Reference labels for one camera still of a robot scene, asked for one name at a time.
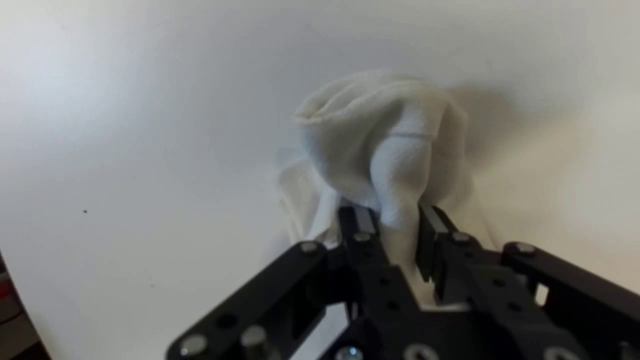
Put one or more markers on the round white table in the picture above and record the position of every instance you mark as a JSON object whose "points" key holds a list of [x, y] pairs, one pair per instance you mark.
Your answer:
{"points": [[139, 141]]}

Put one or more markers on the black perforated workbench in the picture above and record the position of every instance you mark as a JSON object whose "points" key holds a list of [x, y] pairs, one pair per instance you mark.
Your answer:
{"points": [[19, 339]]}

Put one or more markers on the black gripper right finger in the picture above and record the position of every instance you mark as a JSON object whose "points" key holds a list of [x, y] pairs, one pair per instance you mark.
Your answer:
{"points": [[463, 273]]}

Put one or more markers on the white towel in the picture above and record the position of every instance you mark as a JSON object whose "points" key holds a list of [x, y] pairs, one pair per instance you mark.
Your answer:
{"points": [[382, 141]]}

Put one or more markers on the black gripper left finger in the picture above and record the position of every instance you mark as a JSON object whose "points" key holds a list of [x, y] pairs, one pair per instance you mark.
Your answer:
{"points": [[380, 284]]}

